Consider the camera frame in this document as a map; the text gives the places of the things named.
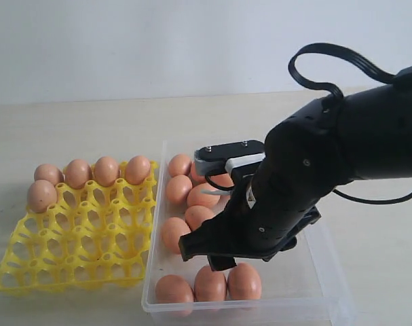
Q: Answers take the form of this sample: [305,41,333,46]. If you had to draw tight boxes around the brown egg far back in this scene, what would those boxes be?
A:
[210,173,233,187]

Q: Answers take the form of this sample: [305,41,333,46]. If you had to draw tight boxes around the brown egg back left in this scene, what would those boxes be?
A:
[168,153,192,177]

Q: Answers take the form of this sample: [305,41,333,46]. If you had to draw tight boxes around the clear plastic container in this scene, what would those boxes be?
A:
[141,139,358,326]

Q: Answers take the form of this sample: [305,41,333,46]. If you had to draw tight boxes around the brown egg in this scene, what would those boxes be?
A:
[155,274,194,304]
[194,266,227,302]
[227,262,262,300]
[168,153,192,177]
[161,217,191,255]
[166,175,193,204]
[210,173,233,187]
[187,183,221,209]
[190,162,206,183]
[185,205,215,231]

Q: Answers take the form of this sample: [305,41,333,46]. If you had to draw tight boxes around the brown egg front left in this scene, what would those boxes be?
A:
[155,274,194,304]

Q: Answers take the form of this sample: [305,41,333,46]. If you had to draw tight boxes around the yellow plastic egg tray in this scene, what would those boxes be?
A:
[0,161,158,295]

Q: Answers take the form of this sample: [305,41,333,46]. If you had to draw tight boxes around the brown egg left middle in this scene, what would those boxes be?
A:
[161,217,191,255]

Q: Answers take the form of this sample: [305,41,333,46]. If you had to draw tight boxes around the brown egg centre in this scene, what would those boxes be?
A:
[185,205,215,231]

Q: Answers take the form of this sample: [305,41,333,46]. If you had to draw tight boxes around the brown egg front middle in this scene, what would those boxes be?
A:
[194,266,227,302]

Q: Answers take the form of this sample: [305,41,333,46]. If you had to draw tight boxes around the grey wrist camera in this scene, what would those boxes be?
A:
[194,140,265,176]

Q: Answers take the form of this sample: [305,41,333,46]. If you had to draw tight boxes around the brown egg slot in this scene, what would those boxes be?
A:
[34,164,64,185]
[94,156,119,187]
[64,159,92,189]
[27,180,58,213]
[124,156,151,185]

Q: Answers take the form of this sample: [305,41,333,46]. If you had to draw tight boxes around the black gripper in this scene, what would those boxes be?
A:
[179,159,320,271]

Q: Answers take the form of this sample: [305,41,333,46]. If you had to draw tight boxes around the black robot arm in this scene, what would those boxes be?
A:
[179,67,412,271]

